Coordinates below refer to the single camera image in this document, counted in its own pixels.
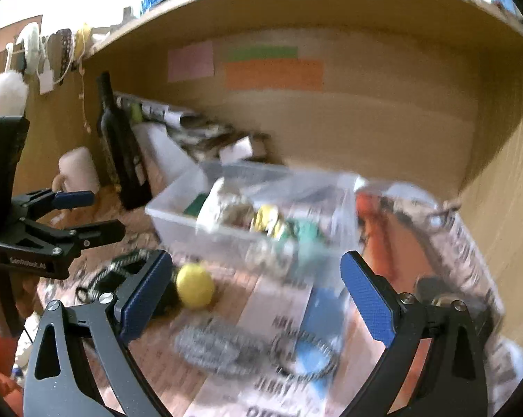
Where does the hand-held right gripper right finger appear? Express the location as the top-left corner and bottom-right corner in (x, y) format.
(340, 251), (490, 417)

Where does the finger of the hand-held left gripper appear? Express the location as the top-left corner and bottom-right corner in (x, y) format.
(20, 219), (127, 256)
(11, 190), (96, 223)

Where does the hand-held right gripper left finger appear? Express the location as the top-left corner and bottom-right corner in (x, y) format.
(22, 250), (174, 417)

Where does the yellow soft ball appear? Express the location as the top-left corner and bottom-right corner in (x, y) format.
(175, 263), (216, 310)

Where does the clear plastic storage box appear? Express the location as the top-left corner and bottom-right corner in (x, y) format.
(145, 161), (363, 279)

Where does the teal soft toy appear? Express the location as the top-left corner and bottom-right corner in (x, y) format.
(286, 221), (324, 250)

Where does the white mug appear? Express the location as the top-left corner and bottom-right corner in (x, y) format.
(52, 147), (102, 203)

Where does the blue paper card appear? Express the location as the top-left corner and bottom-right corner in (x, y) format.
(295, 287), (354, 385)

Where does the dark wine bottle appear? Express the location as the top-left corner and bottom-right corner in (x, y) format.
(95, 71), (153, 211)

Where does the white fluffy pompom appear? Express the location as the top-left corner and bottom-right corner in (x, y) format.
(0, 71), (30, 123)

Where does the orange packet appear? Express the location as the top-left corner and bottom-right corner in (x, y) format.
(356, 192), (420, 298)

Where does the grey knitted scrubber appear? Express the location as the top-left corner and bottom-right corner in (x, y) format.
(174, 317), (271, 376)

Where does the white hanging tag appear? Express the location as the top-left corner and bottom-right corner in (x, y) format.
(38, 67), (56, 95)

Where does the green sponge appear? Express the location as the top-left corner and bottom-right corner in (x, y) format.
(183, 195), (211, 219)

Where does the white plastic package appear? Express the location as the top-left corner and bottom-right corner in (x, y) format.
(133, 122), (198, 180)

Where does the rolled newspapers pile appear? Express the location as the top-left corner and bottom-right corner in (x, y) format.
(113, 91), (271, 162)

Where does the small white box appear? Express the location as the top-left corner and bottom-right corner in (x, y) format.
(219, 136), (256, 164)

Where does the orange cloth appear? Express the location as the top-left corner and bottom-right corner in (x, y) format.
(0, 287), (25, 417)

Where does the pink sticky note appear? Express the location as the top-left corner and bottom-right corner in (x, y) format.
(168, 40), (214, 83)

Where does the orange sticky note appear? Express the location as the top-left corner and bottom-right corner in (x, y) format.
(224, 59), (325, 93)

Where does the green sticky note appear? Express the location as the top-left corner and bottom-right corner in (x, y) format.
(225, 46), (299, 62)

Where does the wooden shelf board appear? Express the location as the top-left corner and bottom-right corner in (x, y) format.
(84, 0), (523, 80)

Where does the black white braided cord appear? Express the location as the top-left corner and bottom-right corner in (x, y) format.
(75, 250), (158, 305)

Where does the patterned hair tie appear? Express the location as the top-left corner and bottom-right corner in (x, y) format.
(272, 328), (337, 384)

